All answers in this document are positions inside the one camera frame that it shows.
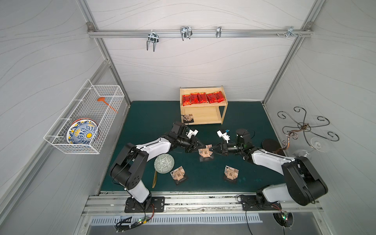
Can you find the orange spatula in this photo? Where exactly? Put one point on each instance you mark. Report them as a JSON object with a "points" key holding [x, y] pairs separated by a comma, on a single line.
{"points": [[102, 99]]}

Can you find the brown tea bag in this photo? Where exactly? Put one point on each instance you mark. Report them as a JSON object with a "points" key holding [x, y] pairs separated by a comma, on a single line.
{"points": [[179, 175], [231, 174], [187, 118], [206, 154]]}

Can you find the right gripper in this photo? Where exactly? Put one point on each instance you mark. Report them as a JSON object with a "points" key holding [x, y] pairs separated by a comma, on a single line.
{"points": [[223, 147]]}

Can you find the red tea bag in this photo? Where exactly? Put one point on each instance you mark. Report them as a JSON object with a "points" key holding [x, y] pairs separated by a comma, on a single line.
{"points": [[194, 98], [186, 100], [211, 98], [219, 96], [202, 97]]}

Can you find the wine glass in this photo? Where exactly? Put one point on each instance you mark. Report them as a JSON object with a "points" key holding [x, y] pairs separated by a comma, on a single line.
{"points": [[315, 144]]}

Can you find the green patterned bowl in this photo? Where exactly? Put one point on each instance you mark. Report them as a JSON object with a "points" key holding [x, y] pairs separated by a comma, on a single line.
{"points": [[164, 163]]}

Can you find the white vent strip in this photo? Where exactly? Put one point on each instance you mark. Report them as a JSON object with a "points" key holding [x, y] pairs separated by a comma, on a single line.
{"points": [[179, 219]]}

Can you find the aluminium top rail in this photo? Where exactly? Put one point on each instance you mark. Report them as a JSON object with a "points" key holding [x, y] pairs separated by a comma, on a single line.
{"points": [[197, 33]]}

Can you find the gold knife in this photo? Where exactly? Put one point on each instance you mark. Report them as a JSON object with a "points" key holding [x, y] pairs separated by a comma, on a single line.
{"points": [[155, 178]]}

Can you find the metal loop hook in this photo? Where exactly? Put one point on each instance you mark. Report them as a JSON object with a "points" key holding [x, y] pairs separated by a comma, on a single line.
{"points": [[186, 32]]}

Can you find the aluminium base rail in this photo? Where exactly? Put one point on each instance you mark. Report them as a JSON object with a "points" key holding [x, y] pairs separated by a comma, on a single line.
{"points": [[113, 203]]}

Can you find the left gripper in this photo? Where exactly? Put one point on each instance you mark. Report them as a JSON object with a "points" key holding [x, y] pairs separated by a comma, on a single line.
{"points": [[192, 142]]}

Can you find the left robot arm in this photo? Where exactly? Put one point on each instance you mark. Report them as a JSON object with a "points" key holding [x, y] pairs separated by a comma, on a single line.
{"points": [[129, 166]]}

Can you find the blue yellow patterned plate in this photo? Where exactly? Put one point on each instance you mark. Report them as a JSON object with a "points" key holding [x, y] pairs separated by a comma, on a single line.
{"points": [[82, 132]]}

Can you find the small metal hook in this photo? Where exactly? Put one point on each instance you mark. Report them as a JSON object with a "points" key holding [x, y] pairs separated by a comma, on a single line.
{"points": [[218, 32]]}

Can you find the green table mat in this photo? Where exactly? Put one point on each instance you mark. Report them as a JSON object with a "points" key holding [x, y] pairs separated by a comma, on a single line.
{"points": [[148, 120]]}

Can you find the white wire basket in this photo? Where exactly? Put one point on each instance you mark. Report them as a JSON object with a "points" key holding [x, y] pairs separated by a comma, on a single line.
{"points": [[85, 105]]}

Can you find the wooden two-tier shelf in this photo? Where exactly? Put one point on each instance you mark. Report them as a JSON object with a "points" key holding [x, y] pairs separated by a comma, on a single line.
{"points": [[206, 113]]}

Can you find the metal clamp hook right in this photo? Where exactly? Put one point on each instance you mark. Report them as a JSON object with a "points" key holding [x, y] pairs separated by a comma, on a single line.
{"points": [[290, 33]]}

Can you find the metal double hook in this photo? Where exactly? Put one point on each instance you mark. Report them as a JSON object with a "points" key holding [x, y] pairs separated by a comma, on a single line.
{"points": [[153, 39]]}

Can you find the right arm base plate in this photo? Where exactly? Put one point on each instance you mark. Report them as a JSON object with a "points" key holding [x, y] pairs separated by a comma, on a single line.
{"points": [[252, 203]]}

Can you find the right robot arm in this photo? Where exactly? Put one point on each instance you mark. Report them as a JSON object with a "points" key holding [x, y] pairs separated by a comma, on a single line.
{"points": [[303, 184]]}

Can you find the metal scroll glass holder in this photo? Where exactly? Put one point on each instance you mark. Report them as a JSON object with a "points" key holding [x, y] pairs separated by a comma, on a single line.
{"points": [[300, 128]]}

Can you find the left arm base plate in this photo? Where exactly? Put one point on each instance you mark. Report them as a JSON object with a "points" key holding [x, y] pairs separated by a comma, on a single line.
{"points": [[151, 204]]}

